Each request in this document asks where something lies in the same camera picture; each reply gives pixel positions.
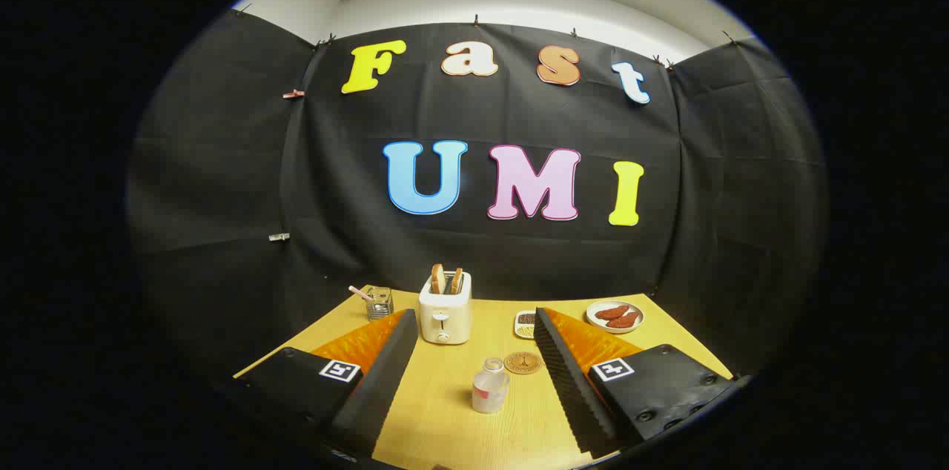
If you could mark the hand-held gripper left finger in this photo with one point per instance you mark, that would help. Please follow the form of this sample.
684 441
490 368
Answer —
382 373

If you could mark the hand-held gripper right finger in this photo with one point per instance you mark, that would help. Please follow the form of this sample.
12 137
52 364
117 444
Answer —
567 373

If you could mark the round wooden coaster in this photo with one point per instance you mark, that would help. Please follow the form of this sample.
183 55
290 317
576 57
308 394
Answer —
523 363

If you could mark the clear juice bottle pink label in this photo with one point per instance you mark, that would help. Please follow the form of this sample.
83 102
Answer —
489 390

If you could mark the round white plate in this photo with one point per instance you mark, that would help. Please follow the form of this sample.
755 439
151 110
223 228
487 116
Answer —
593 323

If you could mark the white divided bean dish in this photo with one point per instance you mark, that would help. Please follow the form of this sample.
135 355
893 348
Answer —
526 325

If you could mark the small glass jar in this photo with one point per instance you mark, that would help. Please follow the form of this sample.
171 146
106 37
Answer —
379 305

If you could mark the brown sausage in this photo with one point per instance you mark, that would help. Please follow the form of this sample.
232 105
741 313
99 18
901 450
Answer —
612 312
624 320

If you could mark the wooden table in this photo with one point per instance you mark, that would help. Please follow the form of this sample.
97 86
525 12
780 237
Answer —
445 418

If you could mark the cream toaster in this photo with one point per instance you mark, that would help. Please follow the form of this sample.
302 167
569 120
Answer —
445 320

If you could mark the pink stick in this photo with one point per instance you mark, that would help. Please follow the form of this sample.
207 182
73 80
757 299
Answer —
359 293

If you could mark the toast bread slice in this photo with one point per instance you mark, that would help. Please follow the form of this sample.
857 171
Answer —
456 282
438 279

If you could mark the black backdrop cloth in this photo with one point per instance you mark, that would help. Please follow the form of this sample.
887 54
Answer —
334 159

